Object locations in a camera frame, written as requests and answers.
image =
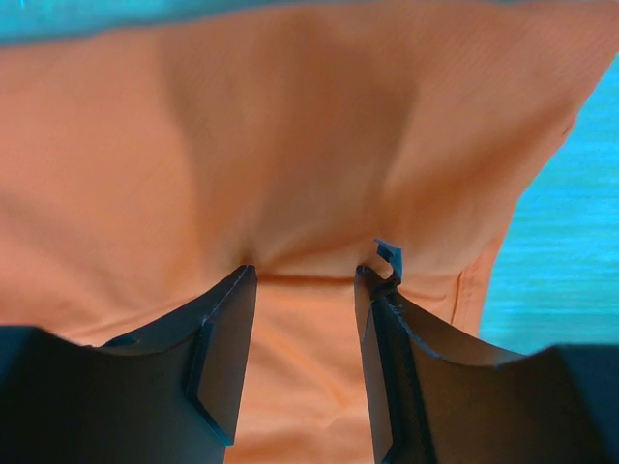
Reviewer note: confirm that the orange t shirt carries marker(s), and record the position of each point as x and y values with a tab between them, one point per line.
139	167

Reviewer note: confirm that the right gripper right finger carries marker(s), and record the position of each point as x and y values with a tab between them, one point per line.
439	395

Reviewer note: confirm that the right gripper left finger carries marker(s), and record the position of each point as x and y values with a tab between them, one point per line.
167	392

